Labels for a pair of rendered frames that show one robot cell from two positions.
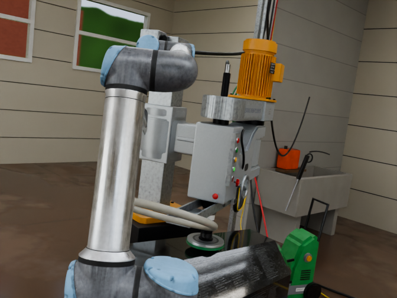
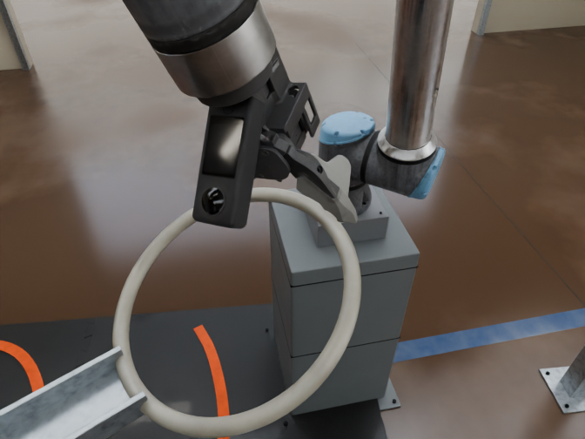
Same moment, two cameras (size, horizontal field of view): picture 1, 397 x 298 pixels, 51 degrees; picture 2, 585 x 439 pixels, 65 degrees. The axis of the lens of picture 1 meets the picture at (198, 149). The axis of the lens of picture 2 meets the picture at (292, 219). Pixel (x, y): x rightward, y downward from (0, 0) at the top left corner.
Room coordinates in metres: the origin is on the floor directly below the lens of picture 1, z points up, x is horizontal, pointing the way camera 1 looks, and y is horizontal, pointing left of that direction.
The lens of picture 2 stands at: (2.10, 0.53, 1.82)
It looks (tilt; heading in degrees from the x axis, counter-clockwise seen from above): 40 degrees down; 213
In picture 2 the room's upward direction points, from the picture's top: straight up
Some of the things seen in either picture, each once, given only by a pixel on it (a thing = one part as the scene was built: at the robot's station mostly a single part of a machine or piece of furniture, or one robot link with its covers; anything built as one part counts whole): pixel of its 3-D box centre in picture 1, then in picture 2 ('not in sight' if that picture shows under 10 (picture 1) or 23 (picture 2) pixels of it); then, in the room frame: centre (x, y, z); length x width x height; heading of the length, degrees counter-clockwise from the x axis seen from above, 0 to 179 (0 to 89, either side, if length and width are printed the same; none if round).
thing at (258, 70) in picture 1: (259, 71); not in sight; (2.92, -0.35, 1.88); 0.31 x 0.28 x 0.40; 70
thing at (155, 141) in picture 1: (186, 138); not in sight; (3.07, 0.10, 1.34); 0.74 x 0.34 x 0.25; 72
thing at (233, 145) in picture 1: (232, 159); not in sight; (2.21, -0.19, 1.35); 0.08 x 0.03 x 0.28; 160
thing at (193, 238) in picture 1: (205, 239); not in sight; (2.31, -0.10, 0.85); 0.21 x 0.21 x 0.01
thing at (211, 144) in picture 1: (220, 162); not in sight; (2.39, -0.13, 1.30); 0.36 x 0.22 x 0.45; 160
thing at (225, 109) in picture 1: (239, 111); not in sight; (2.64, -0.23, 1.59); 0.96 x 0.25 x 0.17; 160
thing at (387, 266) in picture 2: not in sight; (331, 303); (1.06, 0.03, 0.43); 0.50 x 0.50 x 0.85; 45
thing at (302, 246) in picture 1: (299, 248); not in sight; (3.60, -1.00, 0.43); 0.35 x 0.35 x 0.87; 24
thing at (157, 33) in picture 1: (153, 41); not in sight; (3.04, 0.41, 2.00); 0.20 x 0.18 x 0.15; 39
